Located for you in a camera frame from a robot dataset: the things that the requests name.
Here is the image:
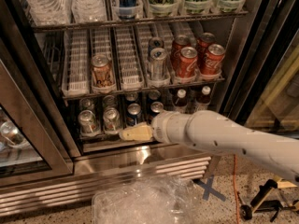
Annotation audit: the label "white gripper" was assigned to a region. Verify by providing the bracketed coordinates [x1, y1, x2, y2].
[119, 111, 191, 145]

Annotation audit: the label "pepsi can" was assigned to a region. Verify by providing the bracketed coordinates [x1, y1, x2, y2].
[125, 92, 139, 105]
[147, 90, 161, 104]
[148, 102, 164, 122]
[126, 103, 142, 126]

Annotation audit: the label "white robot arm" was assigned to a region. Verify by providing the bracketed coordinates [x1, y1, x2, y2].
[120, 110, 299, 185]

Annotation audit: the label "front left silver can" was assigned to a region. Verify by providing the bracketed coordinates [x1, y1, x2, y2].
[78, 110, 99, 136]

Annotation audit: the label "white empty shelf tray middle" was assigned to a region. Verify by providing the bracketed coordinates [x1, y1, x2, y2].
[114, 27, 144, 91]

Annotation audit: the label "white empty shelf tray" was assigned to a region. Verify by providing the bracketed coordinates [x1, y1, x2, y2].
[62, 30, 90, 97]
[114, 27, 144, 91]

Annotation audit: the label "rear left silver can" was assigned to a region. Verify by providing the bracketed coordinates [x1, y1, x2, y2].
[79, 98, 94, 112]

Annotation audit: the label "brown patterned can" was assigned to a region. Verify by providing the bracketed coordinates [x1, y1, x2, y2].
[91, 54, 115, 88]

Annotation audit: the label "front silver diet can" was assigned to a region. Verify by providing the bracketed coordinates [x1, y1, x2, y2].
[149, 48, 167, 81]

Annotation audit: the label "silver diet can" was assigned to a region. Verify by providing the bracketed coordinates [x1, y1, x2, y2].
[148, 36, 164, 54]
[149, 48, 167, 81]

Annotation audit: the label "front left coca-cola can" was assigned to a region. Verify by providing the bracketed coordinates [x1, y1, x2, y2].
[176, 47, 198, 78]

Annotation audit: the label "coca-cola can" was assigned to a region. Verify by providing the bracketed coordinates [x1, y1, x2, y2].
[176, 47, 198, 78]
[200, 44, 225, 75]
[196, 33, 216, 64]
[170, 35, 191, 70]

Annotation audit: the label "white empty shelf tray left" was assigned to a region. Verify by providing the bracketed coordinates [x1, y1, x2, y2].
[62, 30, 90, 97]

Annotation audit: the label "rear silver diet can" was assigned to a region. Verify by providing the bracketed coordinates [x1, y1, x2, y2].
[148, 36, 164, 54]

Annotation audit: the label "stainless steel display fridge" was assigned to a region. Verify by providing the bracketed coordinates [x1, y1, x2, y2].
[0, 0, 299, 217]

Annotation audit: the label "front right coca-cola can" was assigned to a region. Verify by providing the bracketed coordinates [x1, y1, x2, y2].
[200, 44, 225, 75]

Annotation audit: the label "rear left coca-cola can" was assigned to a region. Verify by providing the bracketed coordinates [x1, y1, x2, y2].
[170, 35, 191, 70]

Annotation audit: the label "open glass fridge door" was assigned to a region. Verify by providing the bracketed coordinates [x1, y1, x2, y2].
[0, 41, 73, 188]

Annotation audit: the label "rear right coca-cola can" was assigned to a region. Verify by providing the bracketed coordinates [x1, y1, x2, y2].
[196, 33, 216, 64]

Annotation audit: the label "right glass fridge door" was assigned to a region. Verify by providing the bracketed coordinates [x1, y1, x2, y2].
[220, 0, 299, 138]

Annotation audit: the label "blue orange tall can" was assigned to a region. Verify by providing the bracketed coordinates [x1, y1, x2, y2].
[113, 0, 137, 20]

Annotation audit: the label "left brown tea bottle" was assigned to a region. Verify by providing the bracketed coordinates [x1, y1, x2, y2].
[172, 89, 188, 114]

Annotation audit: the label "brown tea bottle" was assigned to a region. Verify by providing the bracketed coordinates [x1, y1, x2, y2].
[172, 89, 188, 114]
[194, 86, 211, 111]

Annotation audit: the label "right brown tea bottle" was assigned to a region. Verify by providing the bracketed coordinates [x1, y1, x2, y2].
[194, 86, 211, 111]

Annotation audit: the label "clear plastic bin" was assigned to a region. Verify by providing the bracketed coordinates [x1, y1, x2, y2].
[92, 175, 195, 224]

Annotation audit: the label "blue tape cross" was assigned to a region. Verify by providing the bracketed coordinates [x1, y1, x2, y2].
[194, 175, 226, 202]

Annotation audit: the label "yellow black wheeled stand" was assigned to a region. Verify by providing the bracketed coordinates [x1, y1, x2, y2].
[237, 177, 299, 223]

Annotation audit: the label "clear water bottle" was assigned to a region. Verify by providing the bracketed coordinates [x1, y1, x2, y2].
[26, 0, 66, 25]

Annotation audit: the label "orange cable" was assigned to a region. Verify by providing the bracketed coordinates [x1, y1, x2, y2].
[232, 154, 241, 224]

